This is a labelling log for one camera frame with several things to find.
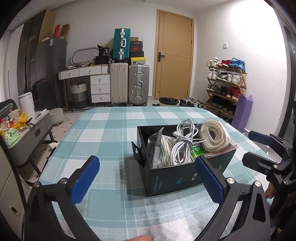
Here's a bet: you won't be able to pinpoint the light grey cabinet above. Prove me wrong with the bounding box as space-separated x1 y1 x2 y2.
0 144 31 241

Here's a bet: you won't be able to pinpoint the dark window frame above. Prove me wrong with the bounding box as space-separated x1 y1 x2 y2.
277 23 296 144

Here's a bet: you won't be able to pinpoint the red label bottle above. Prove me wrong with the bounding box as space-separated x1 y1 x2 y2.
0 117 18 126

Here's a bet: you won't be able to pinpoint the white cable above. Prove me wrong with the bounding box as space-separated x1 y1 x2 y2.
170 119 206 166

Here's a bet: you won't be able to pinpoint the person's right hand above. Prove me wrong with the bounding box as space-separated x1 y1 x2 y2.
264 183 275 200

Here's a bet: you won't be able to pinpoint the beige suitcase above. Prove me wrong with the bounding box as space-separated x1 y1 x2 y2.
110 62 129 105

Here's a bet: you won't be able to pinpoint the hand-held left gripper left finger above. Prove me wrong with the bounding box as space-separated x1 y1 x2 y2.
23 156 100 241

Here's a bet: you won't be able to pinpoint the green snack packet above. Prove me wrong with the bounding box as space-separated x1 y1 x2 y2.
5 128 20 146

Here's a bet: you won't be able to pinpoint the black trash bin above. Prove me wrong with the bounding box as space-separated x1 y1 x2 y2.
159 97 178 106

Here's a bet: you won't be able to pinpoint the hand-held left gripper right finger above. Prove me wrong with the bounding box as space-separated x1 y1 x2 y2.
195 156 271 241

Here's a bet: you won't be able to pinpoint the yellow plastic bag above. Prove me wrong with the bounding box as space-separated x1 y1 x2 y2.
14 112 29 129

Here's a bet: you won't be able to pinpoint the beige cable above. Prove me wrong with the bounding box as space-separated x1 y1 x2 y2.
195 119 238 154

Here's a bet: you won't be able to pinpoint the black bag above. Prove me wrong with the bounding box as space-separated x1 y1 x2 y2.
95 44 110 65

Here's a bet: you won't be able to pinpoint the black chair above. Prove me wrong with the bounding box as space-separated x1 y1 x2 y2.
0 99 19 121

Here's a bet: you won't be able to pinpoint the round grey stool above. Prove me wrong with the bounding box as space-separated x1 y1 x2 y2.
49 108 64 127

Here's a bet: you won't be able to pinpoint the person's left hand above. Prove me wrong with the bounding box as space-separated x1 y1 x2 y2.
128 235 152 241

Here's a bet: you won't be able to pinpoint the white medicine sachet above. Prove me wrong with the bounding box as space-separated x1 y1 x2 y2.
148 127 164 168

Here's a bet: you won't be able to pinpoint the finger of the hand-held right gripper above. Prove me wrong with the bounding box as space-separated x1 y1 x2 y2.
242 152 281 176
248 130 292 151

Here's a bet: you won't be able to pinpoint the grey white laundry basket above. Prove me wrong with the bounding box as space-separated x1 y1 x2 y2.
70 83 88 109

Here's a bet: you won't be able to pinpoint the blue plastic bag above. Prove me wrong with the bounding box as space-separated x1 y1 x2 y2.
230 58 246 70

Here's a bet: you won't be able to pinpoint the silver suitcase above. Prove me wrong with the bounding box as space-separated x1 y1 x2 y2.
128 64 150 106

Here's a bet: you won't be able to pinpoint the black cardboard box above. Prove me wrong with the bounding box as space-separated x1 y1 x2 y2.
131 124 237 197

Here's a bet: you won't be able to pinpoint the grey refrigerator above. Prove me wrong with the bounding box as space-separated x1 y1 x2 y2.
32 37 67 110

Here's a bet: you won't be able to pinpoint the wooden door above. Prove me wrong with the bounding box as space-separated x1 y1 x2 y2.
153 9 194 100

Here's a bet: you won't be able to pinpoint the wooden shoe rack with shoes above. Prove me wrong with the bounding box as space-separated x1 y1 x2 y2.
205 57 248 121

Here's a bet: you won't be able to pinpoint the white oval frame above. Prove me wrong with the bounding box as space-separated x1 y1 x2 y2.
71 47 100 65

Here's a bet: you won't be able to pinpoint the row of shoes on floor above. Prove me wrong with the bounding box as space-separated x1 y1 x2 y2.
178 98 207 109

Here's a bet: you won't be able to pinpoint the purple bag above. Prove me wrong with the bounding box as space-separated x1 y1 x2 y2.
231 94 253 132

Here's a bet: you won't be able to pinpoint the white desk with drawers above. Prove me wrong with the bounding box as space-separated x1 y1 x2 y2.
58 64 111 103

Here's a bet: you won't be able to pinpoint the teal suitcase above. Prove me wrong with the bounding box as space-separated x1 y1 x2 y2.
112 28 131 62

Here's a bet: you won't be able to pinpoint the cardboard boxes on refrigerator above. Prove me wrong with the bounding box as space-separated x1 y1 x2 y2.
38 9 71 43

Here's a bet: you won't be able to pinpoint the grey side table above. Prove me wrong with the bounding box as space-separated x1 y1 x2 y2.
7 110 58 183

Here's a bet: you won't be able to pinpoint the black wardrobe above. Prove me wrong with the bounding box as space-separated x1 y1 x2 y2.
18 10 47 93

